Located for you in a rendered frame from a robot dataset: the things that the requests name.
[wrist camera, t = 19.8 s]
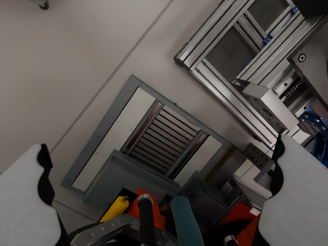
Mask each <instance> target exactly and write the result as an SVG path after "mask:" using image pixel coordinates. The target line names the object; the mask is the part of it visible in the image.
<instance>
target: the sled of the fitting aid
mask: <svg viewBox="0 0 328 246"><path fill-rule="evenodd" d="M109 161H113V162H115V163H117V164H119V165H121V166H123V167H125V168H127V169H129V170H131V171H132V172H134V173H136V174H138V175H140V176H142V177H144V178H146V179H148V180H150V181H152V182H154V183H156V184H158V185H160V186H161V187H163V188H165V189H166V191H167V194H166V195H165V196H164V198H163V199H162V200H161V201H160V203H159V204H158V206H159V211H163V210H166V209H167V206H168V205H169V204H170V202H171V201H172V199H173V198H175V197H176V196H177V194H178V193H179V192H180V191H181V190H180V187H179V184H178V183H177V182H175V181H173V180H171V179H170V178H168V177H166V176H164V175H162V174H160V173H159V172H157V171H155V170H153V169H151V168H149V167H147V166H146V165H144V164H142V163H140V162H138V161H136V160H134V159H133V158H131V157H129V156H127V155H125V154H123V153H121V152H119V151H117V150H116V149H114V150H113V151H112V153H111V154H110V156H109V157H108V159H107V160H106V161H105V163H104V164H103V166H102V167H101V169H100V170H99V172H98V173H97V175H96V176H95V177H94V179H93V180H92V182H91V183H90V185H89V186H88V187H87V189H86V190H85V192H84V195H83V197H82V200H83V199H84V197H85V195H86V194H87V192H88V191H89V190H90V188H91V187H92V185H93V184H94V182H95V181H96V180H97V178H98V177H99V176H100V174H101V173H102V171H103V170H104V168H105V167H106V166H107V164H108V163H109Z"/></svg>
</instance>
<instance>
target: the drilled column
mask: <svg viewBox="0 0 328 246"><path fill-rule="evenodd" d="M243 153H245V154H246V155H247V156H248V159H249V160H250V161H251V162H252V163H253V164H254V165H255V166H256V167H257V168H258V169H260V170H262V169H263V168H264V167H265V166H266V165H267V164H268V163H269V162H270V160H271V157H270V156H268V155H267V154H266V153H264V152H263V151H262V150H261V149H259V148H258V147H256V146H255V145H254V144H252V143H250V144H249V145H248V146H247V147H246V148H245V149H244V151H243Z"/></svg>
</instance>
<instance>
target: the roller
mask: <svg viewBox="0 0 328 246"><path fill-rule="evenodd" d="M127 199H128V196H127V195H125V196H124V197H123V196H119V197H118V198H117V199H116V200H115V202H114V203H113V205H112V206H111V207H110V209H109V210H108V211H107V212H106V214H105V215H104V216H103V218H102V219H101V220H100V222H106V221H109V220H111V219H113V218H116V217H118V216H120V215H121V214H123V213H124V211H125V210H126V209H127V207H128V206H129V201H128V200H127Z"/></svg>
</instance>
